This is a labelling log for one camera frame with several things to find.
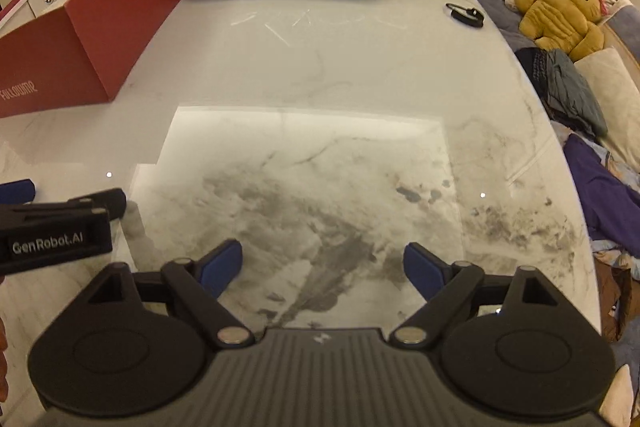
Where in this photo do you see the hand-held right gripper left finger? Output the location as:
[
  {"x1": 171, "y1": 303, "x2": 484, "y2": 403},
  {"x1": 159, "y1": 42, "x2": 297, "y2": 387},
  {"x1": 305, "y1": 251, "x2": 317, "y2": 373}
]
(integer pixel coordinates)
[{"x1": 87, "y1": 239, "x2": 254, "y2": 349}]

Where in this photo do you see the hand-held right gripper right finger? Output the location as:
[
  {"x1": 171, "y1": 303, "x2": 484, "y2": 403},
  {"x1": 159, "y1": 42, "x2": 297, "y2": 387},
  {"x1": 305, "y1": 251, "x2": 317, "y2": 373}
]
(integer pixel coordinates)
[{"x1": 389, "y1": 242, "x2": 559, "y2": 349}]

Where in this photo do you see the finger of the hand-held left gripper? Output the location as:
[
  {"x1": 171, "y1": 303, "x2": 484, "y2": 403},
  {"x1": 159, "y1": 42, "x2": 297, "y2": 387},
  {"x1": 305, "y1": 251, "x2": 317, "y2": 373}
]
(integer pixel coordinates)
[
  {"x1": 67, "y1": 188, "x2": 128, "y2": 222},
  {"x1": 0, "y1": 179, "x2": 37, "y2": 206}
]

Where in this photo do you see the red cardboard box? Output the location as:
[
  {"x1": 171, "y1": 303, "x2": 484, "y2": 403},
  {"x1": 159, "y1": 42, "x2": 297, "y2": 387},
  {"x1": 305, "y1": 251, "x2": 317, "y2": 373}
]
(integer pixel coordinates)
[{"x1": 0, "y1": 0, "x2": 198, "y2": 118}]

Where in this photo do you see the purple cloth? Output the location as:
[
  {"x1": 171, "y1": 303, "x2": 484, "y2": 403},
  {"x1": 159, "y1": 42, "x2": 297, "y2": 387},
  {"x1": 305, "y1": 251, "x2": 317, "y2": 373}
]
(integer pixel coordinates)
[{"x1": 564, "y1": 134, "x2": 640, "y2": 244}]

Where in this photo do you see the brown cloth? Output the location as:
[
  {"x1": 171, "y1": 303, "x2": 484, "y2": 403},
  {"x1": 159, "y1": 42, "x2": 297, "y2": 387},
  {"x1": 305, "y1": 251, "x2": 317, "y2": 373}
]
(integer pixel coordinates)
[{"x1": 597, "y1": 266, "x2": 633, "y2": 344}]

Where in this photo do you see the grey clothes pile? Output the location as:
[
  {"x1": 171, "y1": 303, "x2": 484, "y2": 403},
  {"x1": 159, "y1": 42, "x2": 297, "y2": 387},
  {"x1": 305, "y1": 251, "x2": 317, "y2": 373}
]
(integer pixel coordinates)
[{"x1": 515, "y1": 48, "x2": 609, "y2": 138}]

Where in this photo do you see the black key fob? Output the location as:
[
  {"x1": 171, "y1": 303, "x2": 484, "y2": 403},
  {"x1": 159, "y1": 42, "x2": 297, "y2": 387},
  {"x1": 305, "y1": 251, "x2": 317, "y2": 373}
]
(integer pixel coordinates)
[{"x1": 445, "y1": 2, "x2": 485, "y2": 29}]

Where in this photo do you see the beige cushion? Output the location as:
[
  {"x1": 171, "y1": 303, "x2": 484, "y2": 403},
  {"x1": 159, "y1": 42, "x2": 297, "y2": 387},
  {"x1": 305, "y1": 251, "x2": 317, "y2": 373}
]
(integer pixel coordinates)
[{"x1": 574, "y1": 47, "x2": 640, "y2": 172}]

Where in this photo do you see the yellow muscular cat plush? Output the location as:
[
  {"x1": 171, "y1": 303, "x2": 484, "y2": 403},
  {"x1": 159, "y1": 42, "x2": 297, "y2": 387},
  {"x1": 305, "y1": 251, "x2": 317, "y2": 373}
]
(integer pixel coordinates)
[{"x1": 514, "y1": 0, "x2": 607, "y2": 62}]

